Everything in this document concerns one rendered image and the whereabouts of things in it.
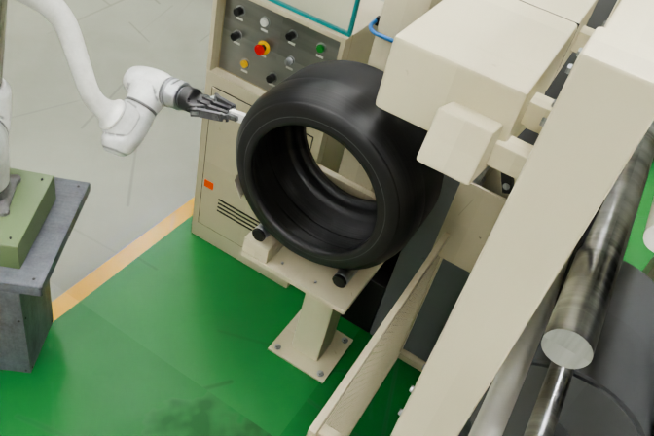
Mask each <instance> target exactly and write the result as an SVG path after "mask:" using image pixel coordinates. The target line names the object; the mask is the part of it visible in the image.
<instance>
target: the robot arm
mask: <svg viewBox="0 0 654 436"><path fill-rule="evenodd" d="M17 1H19V2H20V3H22V4H24V5H25V6H27V7H29V8H31V9H33V10H35V11H36V12H38V13H40V14H41V15H43V16H44V17H45V18H46V19H47V20H48V21H49V22H50V23H51V24H52V25H53V27H54V29H55V31H56V33H57V35H58V38H59V40H60V43H61V45H62V47H63V50H64V53H65V55H66V58H67V61H68V64H69V67H70V69H71V72H72V75H73V78H74V80H75V83H76V86H77V88H78V91H79V93H80V96H81V97H82V99H83V100H84V102H85V103H86V105H87V106H88V108H89V109H90V110H91V111H92V112H93V113H94V115H95V116H96V117H97V118H98V119H99V126H100V127H101V128H102V131H103V134H102V136H101V144H102V146H103V149H104V150H105V151H107V152H109V153H111V154H114V155H116V156H119V157H124V156H127V155H129V154H131V153H132V152H133V151H134V150H135V149H136V148H137V147H138V146H139V145H140V143H141V142H142V140H143V139H144V138H145V136H146V135H147V133H148V131H149V129H150V128H151V126H152V123H153V121H154V119H155V117H156V116H157V114H158V113H159V112H160V111H161V110H162V109H163V108H164V107H169V108H172V109H174V110H177V111H181V110H184V111H187V112H189V113H190V116H191V117H200V118H205V119H208V120H213V121H218V122H223V120H226V122H228V121H229V120H231V121H234V122H238V123H240V124H241V122H242V120H243V118H244V116H245V115H246V114H245V113H243V112H240V111H238V110H236V105H235V104H234V103H232V102H231V101H229V100H227V99H226V98H224V97H222V96H220V94H219V93H218V92H215V93H214V95H212V96H210V95H208V94H203V93H201V91H200V90H199V89H197V88H194V87H191V85H190V84H189V83H187V82H184V81H181V80H179V79H177V78H173V77H171V76H170V75H169V74H167V73H165V72H163V71H162V70H159V69H156V68H152V67H147V66H132V67H131V68H130V69H129V70H128V71H127V72H126V74H125V76H124V79H123V83H124V86H125V89H126V91H127V97H126V99H125V101H122V100H121V99H117V100H110V99H108V98H106V97H105V96H104V95H103V94H102V93H101V91H100V89H99V87H98V85H97V82H96V80H95V77H94V74H93V70H92V67H91V61H90V58H89V55H88V51H87V48H86V45H85V41H84V38H83V35H82V32H81V29H80V26H79V24H78V21H77V20H76V18H75V16H74V15H73V13H72V11H71V10H70V8H69V7H68V6H67V4H66V3H65V2H64V1H63V0H17ZM7 9H8V0H0V216H1V217H6V216H8V215H9V214H10V205H11V202H12V199H13V196H14V193H15V190H16V188H17V185H18V184H19V183H20V181H21V179H20V176H19V175H17V174H10V162H9V157H10V154H9V133H10V127H11V113H12V91H11V87H10V85H9V84H8V82H7V81H6V80H4V79H3V67H4V52H5V38H6V23H7ZM218 117H219V118H218Z"/></svg>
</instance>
